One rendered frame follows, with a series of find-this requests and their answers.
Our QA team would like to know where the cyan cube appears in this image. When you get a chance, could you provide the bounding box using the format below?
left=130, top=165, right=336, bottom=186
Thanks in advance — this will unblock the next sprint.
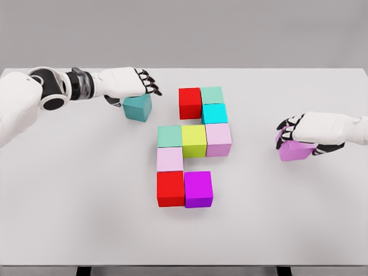
left=201, top=103, right=228, bottom=125

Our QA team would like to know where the orchid purple cube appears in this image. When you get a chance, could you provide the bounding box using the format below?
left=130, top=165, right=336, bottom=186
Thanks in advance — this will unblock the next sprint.
left=275, top=126, right=316, bottom=162

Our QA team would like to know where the pale pink cube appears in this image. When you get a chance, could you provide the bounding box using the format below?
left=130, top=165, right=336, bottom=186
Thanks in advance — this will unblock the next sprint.
left=156, top=146, right=185, bottom=173
left=205, top=123, right=233, bottom=158

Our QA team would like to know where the red cube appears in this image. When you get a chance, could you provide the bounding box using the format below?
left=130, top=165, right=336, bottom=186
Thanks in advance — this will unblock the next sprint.
left=156, top=171, right=186, bottom=208
left=178, top=87, right=202, bottom=120

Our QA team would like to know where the magenta purple cube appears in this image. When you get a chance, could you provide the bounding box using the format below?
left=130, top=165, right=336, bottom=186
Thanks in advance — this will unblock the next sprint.
left=183, top=171, right=214, bottom=209

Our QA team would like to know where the yellow-green cube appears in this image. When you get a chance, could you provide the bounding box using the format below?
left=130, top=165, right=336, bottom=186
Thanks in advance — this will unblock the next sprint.
left=181, top=124, right=208, bottom=159

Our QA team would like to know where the mint green cube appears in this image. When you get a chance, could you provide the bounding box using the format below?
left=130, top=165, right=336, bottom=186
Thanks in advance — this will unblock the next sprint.
left=157, top=125, right=183, bottom=148
left=200, top=86, right=225, bottom=105

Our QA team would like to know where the teal cube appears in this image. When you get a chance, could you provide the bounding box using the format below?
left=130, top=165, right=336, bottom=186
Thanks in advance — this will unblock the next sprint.
left=121, top=94, right=152, bottom=122

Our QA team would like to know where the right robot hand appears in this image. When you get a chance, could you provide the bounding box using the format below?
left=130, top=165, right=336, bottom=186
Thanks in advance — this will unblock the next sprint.
left=275, top=111, right=346, bottom=156

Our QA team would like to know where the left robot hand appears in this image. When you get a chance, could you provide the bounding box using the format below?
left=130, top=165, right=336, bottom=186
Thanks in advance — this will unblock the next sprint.
left=102, top=67, right=163, bottom=108

